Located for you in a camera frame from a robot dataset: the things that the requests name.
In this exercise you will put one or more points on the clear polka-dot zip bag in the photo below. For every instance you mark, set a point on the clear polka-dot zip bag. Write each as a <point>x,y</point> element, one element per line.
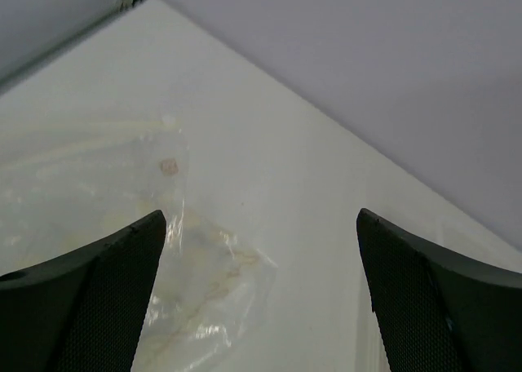
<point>67,184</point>

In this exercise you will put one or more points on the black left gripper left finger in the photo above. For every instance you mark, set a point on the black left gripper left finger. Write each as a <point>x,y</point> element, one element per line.
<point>84,310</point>

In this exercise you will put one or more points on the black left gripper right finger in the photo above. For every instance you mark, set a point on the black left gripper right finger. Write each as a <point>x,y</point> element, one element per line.
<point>438,310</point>

